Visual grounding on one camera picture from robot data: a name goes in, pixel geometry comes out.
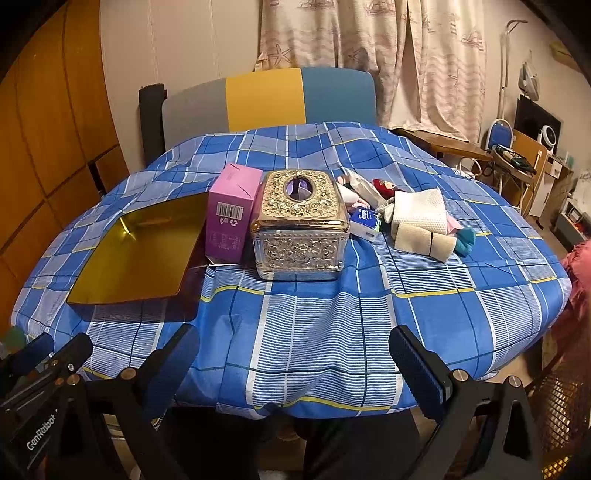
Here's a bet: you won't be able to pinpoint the red knitted sock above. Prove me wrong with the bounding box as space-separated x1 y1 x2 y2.
373 179 399 200

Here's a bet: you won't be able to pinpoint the wooden wardrobe panels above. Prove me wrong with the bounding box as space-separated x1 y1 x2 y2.
1 1 129 330

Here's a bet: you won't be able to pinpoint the gold metal tray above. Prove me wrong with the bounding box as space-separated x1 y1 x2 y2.
67 193 207 305

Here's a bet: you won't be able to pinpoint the white tissue packet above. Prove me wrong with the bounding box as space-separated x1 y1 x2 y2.
342 168 387 210

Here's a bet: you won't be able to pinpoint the pink towel blue band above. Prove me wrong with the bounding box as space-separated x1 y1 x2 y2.
337 176 368 210

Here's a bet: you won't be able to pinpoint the blue metal chair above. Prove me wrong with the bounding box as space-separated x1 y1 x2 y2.
484 118 514 152

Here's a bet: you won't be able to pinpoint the black television screen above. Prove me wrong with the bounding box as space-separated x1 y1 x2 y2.
514 94 562 142

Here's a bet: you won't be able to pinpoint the white round fan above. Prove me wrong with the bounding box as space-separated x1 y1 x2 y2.
538 125 558 155

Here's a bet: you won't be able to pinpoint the pink cardboard box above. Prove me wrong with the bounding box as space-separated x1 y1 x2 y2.
205 163 263 263

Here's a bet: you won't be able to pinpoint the beige patterned curtain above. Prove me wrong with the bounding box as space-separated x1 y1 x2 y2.
256 0 486 142

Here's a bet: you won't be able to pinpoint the beige towel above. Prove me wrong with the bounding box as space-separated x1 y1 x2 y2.
394 223 457 263

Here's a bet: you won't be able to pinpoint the blue plaid tablecloth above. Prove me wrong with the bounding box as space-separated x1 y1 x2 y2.
11 122 571 419

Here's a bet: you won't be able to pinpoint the black rolled mat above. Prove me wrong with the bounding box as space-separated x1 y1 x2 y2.
138 83 167 166

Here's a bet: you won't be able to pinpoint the red pink fabric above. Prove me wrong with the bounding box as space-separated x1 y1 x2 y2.
551 240 591 361

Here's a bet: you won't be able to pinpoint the wooden side table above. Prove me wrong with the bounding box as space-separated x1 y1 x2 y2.
392 128 493 162

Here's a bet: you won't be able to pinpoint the white waffle cloth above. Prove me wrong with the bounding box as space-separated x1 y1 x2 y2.
392 188 448 235

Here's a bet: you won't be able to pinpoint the blue white small pack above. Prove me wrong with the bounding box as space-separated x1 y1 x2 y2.
349 207 382 243

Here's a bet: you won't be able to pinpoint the grey yellow blue sofa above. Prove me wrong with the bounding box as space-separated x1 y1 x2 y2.
162 67 378 149

